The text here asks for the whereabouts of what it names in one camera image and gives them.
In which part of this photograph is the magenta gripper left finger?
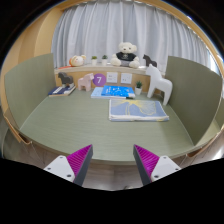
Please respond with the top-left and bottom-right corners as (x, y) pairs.
(44, 145), (93, 186)

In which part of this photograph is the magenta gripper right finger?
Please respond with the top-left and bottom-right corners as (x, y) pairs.
(133, 145), (180, 185)

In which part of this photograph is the small dark brown horse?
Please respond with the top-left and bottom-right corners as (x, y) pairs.
(143, 54), (157, 67)

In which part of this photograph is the small potted plant left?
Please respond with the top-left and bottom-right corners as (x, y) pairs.
(91, 56), (98, 66)

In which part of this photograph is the white wooden horse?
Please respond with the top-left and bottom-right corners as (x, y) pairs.
(146, 64), (173, 105)

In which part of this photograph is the white wall socket left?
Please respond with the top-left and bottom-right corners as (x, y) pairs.
(106, 72), (118, 83)

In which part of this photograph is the dark blue book stack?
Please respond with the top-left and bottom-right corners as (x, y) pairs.
(48, 86), (75, 97)

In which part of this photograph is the light blue book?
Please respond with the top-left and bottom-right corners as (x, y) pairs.
(91, 87), (103, 98)

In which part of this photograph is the purple number seven disc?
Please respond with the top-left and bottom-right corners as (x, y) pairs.
(93, 73), (106, 87)

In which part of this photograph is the dark grey wooden horse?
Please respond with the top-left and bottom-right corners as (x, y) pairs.
(58, 72), (74, 88)

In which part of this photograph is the green panel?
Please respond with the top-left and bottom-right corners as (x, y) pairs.
(165, 56), (222, 145)
(5, 54), (56, 128)

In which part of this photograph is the white teddy bear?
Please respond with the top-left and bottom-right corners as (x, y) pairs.
(110, 42), (140, 69)

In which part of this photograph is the folded blue yellow towel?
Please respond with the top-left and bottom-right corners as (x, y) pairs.
(109, 99), (169, 121)

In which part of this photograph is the small potted plant right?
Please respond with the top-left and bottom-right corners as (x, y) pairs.
(102, 55), (108, 66)

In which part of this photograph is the white grey curtain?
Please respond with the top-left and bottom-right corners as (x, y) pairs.
(51, 0), (210, 72)

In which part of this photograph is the green right side panel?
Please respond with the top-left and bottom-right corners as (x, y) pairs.
(165, 56), (222, 145)

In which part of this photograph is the white wall socket right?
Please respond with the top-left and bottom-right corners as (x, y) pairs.
(121, 73), (132, 84)

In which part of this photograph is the orange white plush toy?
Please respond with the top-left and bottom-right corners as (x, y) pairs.
(69, 55), (86, 67)

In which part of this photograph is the wooden shelf ledge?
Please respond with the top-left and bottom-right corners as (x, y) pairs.
(54, 63), (146, 77)

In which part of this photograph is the white wall socket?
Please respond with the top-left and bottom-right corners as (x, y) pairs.
(121, 73), (132, 84)
(106, 72), (118, 83)

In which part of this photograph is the pink wooden horse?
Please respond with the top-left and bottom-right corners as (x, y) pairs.
(78, 73), (94, 91)

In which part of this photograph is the small potted plant on table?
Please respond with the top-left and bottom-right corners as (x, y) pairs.
(135, 81), (143, 95)

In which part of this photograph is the green left side panel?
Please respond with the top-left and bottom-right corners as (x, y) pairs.
(5, 54), (56, 128)

